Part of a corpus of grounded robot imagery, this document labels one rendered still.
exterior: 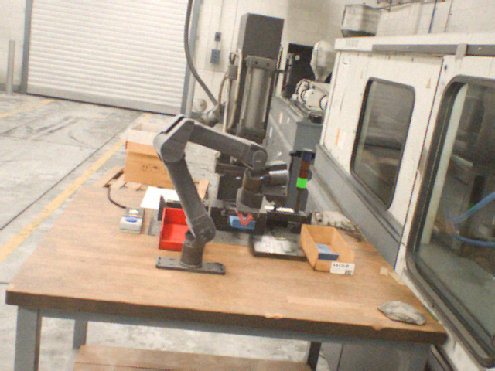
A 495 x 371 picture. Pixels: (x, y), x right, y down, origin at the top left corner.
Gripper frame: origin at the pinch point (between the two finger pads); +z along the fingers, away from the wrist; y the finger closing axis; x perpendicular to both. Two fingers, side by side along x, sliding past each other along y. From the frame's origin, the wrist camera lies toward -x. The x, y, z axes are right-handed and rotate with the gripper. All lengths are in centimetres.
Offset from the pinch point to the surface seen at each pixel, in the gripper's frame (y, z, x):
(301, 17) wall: 905, 292, -144
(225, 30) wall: 889, 335, -3
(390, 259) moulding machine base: 18, 27, -60
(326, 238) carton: 15.4, 17.2, -32.2
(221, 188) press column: 43.1, 23.5, 5.9
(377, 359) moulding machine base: -7, 54, -59
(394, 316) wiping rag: -33, -3, -41
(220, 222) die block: 17.0, 17.6, 6.0
